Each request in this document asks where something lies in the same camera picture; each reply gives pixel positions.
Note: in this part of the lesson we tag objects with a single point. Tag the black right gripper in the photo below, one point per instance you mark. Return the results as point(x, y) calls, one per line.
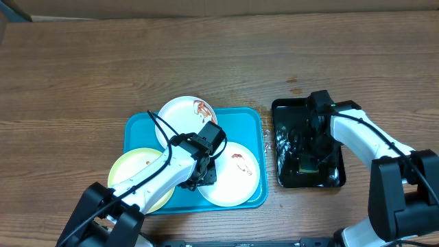
point(304, 148)

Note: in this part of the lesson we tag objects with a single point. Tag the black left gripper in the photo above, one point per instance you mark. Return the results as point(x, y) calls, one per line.
point(209, 178)

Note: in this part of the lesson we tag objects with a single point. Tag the white plate with sauce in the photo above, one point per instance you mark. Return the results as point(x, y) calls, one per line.
point(238, 176)

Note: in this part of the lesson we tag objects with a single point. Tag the green yellow sponge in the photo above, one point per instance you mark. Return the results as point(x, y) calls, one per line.
point(308, 166)

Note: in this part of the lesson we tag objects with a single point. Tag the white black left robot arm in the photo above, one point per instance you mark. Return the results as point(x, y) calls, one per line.
point(114, 216)

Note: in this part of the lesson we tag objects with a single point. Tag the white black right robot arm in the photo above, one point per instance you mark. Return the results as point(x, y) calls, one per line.
point(403, 190)

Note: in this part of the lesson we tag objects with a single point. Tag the black water tray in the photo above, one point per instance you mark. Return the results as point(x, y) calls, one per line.
point(282, 113)

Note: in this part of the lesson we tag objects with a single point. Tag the teal plastic tray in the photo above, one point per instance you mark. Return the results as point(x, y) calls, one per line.
point(242, 125)

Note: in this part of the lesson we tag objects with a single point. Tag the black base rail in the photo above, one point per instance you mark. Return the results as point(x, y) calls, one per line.
point(303, 242)

